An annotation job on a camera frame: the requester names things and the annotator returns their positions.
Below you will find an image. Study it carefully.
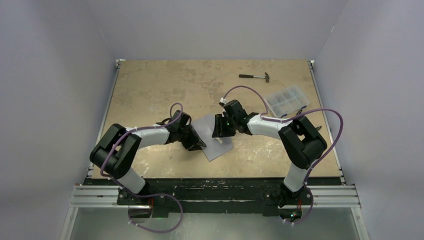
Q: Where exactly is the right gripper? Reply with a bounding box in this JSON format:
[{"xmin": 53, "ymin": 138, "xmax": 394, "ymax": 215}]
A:
[{"xmin": 212, "ymin": 114, "xmax": 237, "ymax": 138}]

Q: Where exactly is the grey envelope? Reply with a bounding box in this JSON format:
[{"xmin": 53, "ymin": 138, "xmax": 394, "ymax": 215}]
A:
[{"xmin": 192, "ymin": 114, "xmax": 234, "ymax": 162}]

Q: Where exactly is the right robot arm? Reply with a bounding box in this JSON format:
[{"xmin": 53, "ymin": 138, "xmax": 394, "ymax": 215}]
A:
[{"xmin": 212, "ymin": 99, "xmax": 328, "ymax": 207}]

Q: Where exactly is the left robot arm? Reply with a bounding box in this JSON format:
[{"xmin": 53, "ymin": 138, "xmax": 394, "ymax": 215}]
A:
[{"xmin": 89, "ymin": 110, "xmax": 207, "ymax": 205}]

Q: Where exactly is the clear plastic screw box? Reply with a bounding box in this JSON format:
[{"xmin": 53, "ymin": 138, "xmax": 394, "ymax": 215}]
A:
[{"xmin": 264, "ymin": 85, "xmax": 310, "ymax": 118}]

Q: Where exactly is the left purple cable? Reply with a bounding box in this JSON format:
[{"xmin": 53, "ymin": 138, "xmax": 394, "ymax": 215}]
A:
[{"xmin": 99, "ymin": 102, "xmax": 185, "ymax": 181}]

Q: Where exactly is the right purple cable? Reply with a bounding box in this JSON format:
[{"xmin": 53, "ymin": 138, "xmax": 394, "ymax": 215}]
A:
[{"xmin": 219, "ymin": 85, "xmax": 344, "ymax": 186}]

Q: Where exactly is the black handled hammer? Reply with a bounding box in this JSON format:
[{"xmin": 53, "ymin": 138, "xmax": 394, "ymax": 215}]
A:
[{"xmin": 238, "ymin": 72, "xmax": 270, "ymax": 83}]

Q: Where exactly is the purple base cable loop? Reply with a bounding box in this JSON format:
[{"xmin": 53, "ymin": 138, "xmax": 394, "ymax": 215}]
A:
[{"xmin": 128, "ymin": 192, "xmax": 185, "ymax": 234}]

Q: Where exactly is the black base frame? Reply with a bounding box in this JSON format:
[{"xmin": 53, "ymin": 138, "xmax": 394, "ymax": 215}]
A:
[{"xmin": 82, "ymin": 177, "xmax": 344, "ymax": 219}]

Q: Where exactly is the aluminium rail frame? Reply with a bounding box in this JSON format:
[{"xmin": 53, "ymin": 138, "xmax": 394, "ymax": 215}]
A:
[{"xmin": 60, "ymin": 59, "xmax": 368, "ymax": 240}]

